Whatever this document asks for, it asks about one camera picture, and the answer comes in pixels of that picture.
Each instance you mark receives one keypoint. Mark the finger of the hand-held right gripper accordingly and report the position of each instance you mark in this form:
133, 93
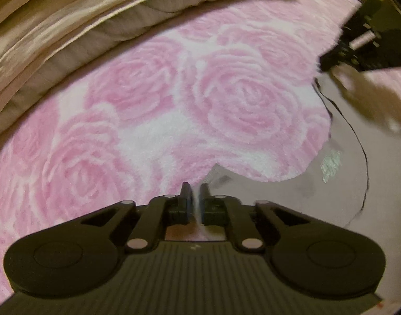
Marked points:
335, 59

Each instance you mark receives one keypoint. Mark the pink rose blanket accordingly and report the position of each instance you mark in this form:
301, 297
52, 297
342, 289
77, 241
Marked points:
138, 121

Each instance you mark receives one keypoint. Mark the striped white duvet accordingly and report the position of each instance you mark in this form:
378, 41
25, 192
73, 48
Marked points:
161, 16

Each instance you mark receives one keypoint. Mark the lilac garment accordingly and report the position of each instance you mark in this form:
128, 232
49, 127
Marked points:
318, 203

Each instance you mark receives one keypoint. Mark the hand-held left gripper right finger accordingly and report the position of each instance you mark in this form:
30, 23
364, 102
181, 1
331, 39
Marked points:
205, 203

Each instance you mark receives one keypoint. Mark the satin quilt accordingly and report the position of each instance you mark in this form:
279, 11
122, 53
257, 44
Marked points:
39, 16

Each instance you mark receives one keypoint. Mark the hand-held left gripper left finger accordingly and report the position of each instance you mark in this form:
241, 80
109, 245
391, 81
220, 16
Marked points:
186, 200

